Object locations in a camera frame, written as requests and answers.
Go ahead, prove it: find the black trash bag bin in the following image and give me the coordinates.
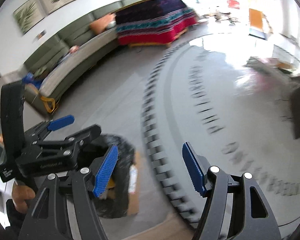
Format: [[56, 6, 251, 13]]
[[79, 134, 136, 219]]

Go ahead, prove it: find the person's left hand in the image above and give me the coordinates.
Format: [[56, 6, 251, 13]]
[[12, 181, 36, 214]]

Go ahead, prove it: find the grey green sofa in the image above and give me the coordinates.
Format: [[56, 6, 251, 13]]
[[22, 0, 144, 117]]

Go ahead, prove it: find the orange cushion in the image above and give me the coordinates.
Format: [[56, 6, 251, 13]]
[[89, 14, 116, 35]]

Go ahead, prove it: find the framed plant painting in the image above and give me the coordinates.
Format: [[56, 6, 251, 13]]
[[13, 0, 46, 35]]

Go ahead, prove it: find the table with patterned red quilt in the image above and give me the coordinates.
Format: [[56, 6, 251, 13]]
[[115, 0, 198, 45]]

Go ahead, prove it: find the white ride-on toy car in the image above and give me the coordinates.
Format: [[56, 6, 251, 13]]
[[214, 12, 238, 24]]

